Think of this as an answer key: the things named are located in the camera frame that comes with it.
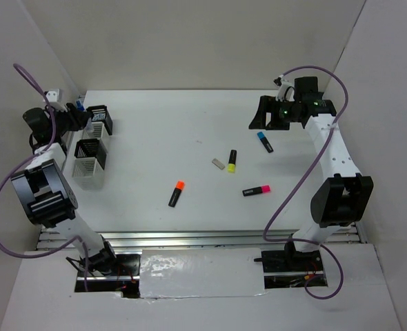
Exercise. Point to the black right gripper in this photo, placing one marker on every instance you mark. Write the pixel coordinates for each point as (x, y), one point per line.
(259, 121)

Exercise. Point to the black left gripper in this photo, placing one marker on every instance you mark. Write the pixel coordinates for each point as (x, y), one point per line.
(78, 118)

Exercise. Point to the orange cap black highlighter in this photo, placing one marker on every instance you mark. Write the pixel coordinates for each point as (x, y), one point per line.
(176, 194)

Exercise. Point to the clear glue bottle blue cap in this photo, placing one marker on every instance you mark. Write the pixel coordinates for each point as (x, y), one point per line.
(83, 116)

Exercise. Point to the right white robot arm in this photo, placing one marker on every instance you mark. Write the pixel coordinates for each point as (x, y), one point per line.
(344, 194)

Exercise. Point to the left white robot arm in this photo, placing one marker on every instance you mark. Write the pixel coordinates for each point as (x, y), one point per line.
(44, 192)

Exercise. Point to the blue cap black highlighter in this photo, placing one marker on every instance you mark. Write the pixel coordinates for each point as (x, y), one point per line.
(265, 142)

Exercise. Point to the far black mesh container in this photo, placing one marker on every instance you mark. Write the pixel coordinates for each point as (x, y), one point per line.
(108, 122)

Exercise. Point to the black mesh container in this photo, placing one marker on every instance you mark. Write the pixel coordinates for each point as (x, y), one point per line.
(91, 148)
(108, 122)

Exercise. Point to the far white mesh container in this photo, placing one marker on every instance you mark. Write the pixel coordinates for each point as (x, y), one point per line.
(98, 131)

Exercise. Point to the white mesh container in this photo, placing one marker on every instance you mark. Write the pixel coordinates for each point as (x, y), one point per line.
(88, 174)
(98, 131)

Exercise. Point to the near black mesh container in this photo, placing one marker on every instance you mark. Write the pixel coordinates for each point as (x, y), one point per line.
(91, 148)

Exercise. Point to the yellow cap black highlighter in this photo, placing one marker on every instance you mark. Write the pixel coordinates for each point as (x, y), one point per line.
(232, 161)

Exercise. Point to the near white mesh container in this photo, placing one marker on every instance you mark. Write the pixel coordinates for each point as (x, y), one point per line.
(88, 174)

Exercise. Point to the white eraser block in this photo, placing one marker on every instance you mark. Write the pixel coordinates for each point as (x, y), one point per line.
(218, 164)

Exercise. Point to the pink cap black highlighter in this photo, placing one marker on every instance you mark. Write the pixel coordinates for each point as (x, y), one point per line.
(256, 190)

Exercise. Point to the white foil cover plate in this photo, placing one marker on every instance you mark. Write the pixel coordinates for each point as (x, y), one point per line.
(200, 273)

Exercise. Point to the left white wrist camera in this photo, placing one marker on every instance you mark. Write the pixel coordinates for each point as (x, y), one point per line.
(55, 98)

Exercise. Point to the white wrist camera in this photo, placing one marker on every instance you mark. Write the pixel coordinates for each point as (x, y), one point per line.
(55, 98)
(284, 88)

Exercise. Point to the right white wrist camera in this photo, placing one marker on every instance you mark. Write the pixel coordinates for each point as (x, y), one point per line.
(284, 88)

